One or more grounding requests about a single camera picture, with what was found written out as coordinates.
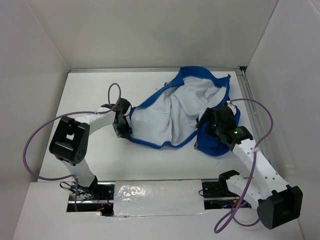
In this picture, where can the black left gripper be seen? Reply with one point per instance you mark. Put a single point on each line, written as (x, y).
(124, 133)

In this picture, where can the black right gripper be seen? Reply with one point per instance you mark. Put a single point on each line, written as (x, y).
(208, 114)

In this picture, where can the blue jacket with white lining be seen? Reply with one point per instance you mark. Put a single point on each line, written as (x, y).
(168, 118)

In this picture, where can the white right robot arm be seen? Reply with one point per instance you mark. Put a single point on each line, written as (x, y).
(275, 201)

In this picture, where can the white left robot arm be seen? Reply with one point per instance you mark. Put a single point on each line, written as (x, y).
(70, 140)

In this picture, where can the white taped cover panel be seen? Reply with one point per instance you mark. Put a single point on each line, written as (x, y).
(158, 198)

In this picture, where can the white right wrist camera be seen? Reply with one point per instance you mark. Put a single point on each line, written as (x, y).
(229, 104)

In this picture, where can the aluminium table edge rail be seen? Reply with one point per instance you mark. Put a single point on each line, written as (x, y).
(153, 69)

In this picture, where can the aluminium right side rail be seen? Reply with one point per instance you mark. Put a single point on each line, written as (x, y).
(255, 111)

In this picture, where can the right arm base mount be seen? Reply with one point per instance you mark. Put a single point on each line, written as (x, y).
(215, 197)

